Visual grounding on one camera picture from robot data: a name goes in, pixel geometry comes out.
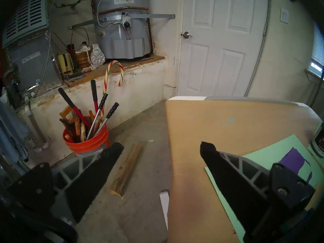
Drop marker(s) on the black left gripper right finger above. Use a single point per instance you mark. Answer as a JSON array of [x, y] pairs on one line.
[[227, 179]]

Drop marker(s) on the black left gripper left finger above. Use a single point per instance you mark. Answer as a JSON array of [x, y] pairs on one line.
[[83, 179]]

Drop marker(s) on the purple paint jar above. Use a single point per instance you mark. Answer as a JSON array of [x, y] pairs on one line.
[[319, 142]]

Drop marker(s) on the orange plastic bucket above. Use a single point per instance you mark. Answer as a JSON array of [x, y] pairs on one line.
[[86, 145]]

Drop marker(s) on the rough wood plank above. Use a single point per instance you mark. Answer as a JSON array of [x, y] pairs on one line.
[[126, 168]]

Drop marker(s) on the green paper sheet purple stripe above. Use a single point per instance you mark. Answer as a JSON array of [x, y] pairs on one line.
[[273, 152]]

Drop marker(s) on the silver tool black grip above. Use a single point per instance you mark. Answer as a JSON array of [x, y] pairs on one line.
[[100, 109], [108, 115]]

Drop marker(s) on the white PVC pipe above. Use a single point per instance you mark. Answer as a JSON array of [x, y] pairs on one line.
[[33, 122]]

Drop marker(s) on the red tool black grip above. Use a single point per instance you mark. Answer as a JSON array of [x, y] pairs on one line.
[[94, 94]]

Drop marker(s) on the blue hanging cloth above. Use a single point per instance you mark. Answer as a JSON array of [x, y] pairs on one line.
[[10, 132]]

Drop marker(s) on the white grey work table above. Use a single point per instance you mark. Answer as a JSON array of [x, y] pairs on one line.
[[182, 98]]

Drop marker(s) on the striped candy cane decoration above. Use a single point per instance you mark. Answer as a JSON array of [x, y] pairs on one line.
[[106, 78]]

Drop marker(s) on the yellow boxy device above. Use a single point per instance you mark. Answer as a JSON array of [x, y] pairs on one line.
[[64, 62]]

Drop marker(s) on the brown wicker basket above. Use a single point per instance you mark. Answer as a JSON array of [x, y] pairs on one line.
[[81, 59]]

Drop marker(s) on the white panel door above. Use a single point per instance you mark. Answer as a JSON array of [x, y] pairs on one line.
[[215, 55]]

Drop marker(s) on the aluminium foil wrapped lump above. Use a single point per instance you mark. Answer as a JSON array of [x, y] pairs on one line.
[[97, 55]]

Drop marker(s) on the grey water heater tank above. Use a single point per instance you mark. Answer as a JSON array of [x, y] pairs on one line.
[[121, 41]]

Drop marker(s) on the silver door knob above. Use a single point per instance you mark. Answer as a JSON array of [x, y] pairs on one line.
[[186, 35]]

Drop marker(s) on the white window blinds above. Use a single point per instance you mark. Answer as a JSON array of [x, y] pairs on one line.
[[317, 48]]

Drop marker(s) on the grey Bryant furnace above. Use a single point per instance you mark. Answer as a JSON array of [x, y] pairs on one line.
[[25, 16]]

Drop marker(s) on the yellow gas line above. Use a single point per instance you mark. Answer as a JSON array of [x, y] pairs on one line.
[[73, 2]]

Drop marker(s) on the grey water heater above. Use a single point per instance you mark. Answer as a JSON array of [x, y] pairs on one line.
[[131, 8]]

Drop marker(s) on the white light switch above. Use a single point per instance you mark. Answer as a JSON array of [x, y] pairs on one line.
[[284, 16]]

